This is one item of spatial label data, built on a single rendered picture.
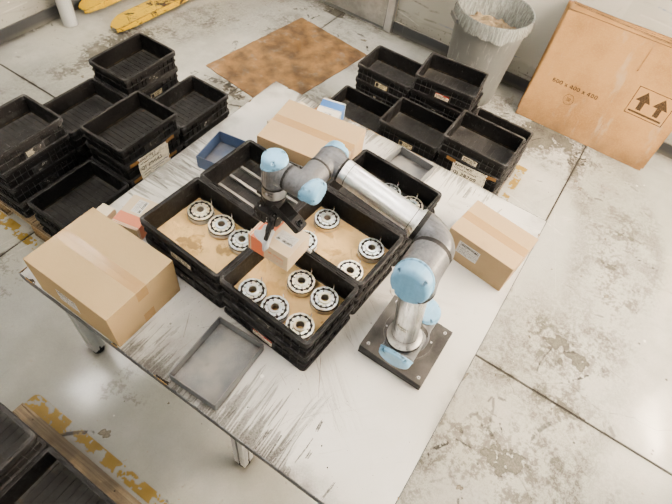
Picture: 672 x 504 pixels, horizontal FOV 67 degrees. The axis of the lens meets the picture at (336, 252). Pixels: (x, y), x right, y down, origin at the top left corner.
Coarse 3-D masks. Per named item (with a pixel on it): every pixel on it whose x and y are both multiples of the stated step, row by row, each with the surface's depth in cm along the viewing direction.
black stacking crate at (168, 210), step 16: (192, 192) 203; (208, 192) 202; (160, 208) 191; (176, 208) 200; (224, 208) 202; (160, 224) 197; (240, 224) 202; (256, 224) 194; (160, 240) 189; (192, 272) 187
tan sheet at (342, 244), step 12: (312, 216) 209; (312, 228) 205; (348, 228) 207; (324, 240) 202; (336, 240) 203; (348, 240) 203; (360, 240) 204; (324, 252) 199; (336, 252) 199; (348, 252) 200; (384, 252) 202; (336, 264) 196; (360, 264) 197; (372, 264) 198
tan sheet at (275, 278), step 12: (264, 264) 192; (252, 276) 188; (264, 276) 189; (276, 276) 190; (288, 276) 190; (276, 288) 187; (288, 300) 184; (300, 300) 185; (324, 300) 186; (300, 312) 182; (312, 312) 182
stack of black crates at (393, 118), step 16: (400, 112) 327; (416, 112) 320; (432, 112) 313; (384, 128) 307; (400, 128) 317; (416, 128) 319; (432, 128) 321; (400, 144) 307; (416, 144) 301; (432, 144) 312; (432, 160) 303
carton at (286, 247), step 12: (276, 228) 165; (288, 228) 166; (252, 240) 164; (276, 240) 162; (288, 240) 163; (300, 240) 164; (264, 252) 165; (276, 252) 160; (288, 252) 160; (300, 252) 166; (276, 264) 166; (288, 264) 162
